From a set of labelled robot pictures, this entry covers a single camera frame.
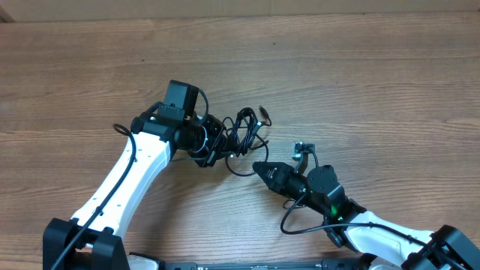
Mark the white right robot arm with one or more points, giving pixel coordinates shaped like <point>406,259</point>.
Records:
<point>350,225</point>

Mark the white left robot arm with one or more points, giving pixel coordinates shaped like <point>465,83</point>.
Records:
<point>93,237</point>

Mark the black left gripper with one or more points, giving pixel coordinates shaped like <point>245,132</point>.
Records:
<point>220,141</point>

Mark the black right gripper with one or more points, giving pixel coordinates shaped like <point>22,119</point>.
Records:
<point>278,182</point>

